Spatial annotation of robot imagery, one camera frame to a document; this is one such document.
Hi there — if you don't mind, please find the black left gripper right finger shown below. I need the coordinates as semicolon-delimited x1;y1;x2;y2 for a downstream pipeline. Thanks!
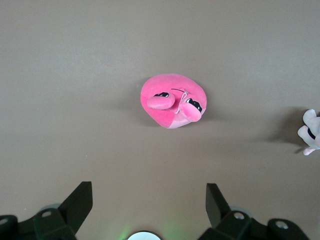
198;183;311;240

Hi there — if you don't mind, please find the bright pink round plush toy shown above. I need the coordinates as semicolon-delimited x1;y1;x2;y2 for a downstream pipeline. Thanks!
140;73;208;130

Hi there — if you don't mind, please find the pale pink white plush puppy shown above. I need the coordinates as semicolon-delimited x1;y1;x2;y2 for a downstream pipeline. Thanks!
297;108;320;156

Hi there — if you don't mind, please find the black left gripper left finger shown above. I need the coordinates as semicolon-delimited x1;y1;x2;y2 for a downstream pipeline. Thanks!
0;181;94;240

